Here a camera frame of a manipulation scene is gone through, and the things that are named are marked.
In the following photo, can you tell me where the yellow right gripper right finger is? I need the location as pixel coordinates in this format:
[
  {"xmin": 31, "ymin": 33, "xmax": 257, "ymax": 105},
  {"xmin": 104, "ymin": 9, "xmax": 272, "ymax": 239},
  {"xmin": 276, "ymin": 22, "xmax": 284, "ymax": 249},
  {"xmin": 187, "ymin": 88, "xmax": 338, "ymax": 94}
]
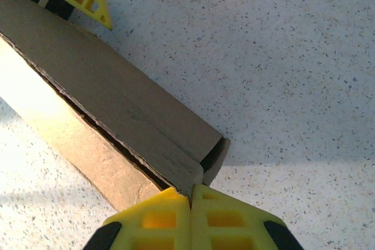
[{"xmin": 190, "ymin": 183, "xmax": 306, "ymax": 250}]

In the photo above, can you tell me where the brown cardboard paper box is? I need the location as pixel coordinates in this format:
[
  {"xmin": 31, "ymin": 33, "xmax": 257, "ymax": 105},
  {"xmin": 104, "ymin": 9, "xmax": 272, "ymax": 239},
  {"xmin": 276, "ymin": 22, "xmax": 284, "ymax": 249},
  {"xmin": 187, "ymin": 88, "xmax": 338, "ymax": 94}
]
[{"xmin": 0, "ymin": 0, "xmax": 232, "ymax": 213}]

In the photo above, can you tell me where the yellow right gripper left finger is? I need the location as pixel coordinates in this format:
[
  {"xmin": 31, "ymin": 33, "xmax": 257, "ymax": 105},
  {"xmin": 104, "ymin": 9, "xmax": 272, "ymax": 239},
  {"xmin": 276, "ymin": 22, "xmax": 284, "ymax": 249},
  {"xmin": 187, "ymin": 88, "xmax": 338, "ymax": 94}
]
[{"xmin": 90, "ymin": 186, "xmax": 192, "ymax": 250}]

